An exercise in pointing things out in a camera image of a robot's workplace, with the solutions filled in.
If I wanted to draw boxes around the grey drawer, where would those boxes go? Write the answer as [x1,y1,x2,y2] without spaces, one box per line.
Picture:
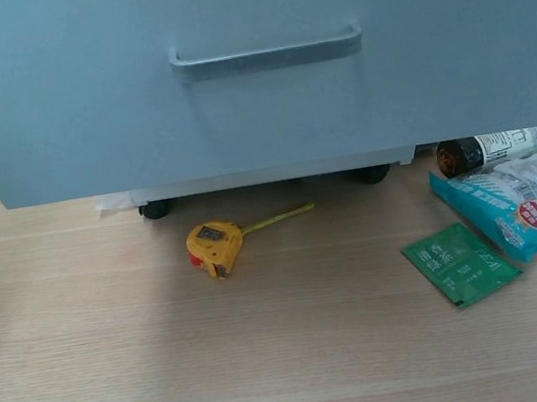
[0,0,537,213]

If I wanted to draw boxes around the brown glass bottle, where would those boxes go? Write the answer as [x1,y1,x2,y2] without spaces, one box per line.
[432,118,537,183]

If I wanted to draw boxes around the yellow tape measure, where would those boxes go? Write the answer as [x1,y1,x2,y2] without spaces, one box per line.
[182,201,325,284]

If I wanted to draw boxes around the green tea sachet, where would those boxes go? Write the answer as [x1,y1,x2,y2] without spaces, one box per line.
[396,213,528,318]

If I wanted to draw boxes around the teal snack bag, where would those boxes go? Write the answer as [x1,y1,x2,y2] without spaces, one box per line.
[424,143,537,278]

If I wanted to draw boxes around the black caster wheel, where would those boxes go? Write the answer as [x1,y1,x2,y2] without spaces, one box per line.
[341,162,393,191]
[136,197,174,223]

